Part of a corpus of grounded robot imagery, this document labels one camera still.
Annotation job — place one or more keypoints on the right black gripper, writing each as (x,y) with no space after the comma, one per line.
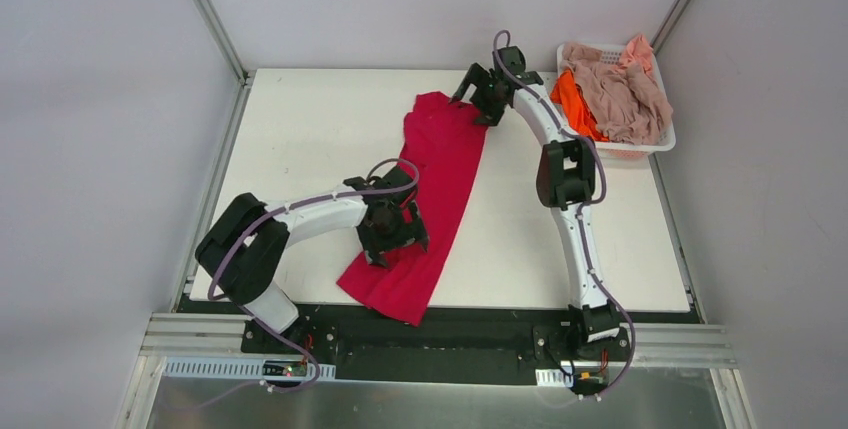
(481,91)

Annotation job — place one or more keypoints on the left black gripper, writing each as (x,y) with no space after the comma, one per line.
(392,241)

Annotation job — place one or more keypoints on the crimson red t shirt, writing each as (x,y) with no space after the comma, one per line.
(443,142)

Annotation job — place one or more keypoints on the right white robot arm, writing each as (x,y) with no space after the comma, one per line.
(565,180)

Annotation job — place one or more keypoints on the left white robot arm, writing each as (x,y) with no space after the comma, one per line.
(243,248)

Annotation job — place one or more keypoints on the orange t shirt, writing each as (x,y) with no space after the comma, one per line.
(567,94)

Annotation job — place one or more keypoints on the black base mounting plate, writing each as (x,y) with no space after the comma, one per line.
(501,347)

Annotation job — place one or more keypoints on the beige t shirt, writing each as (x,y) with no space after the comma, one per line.
(619,95)

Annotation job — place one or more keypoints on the salmon pink t shirt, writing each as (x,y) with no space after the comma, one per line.
(638,51)

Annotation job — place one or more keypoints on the aluminium frame rail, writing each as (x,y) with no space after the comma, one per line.
(657,344)

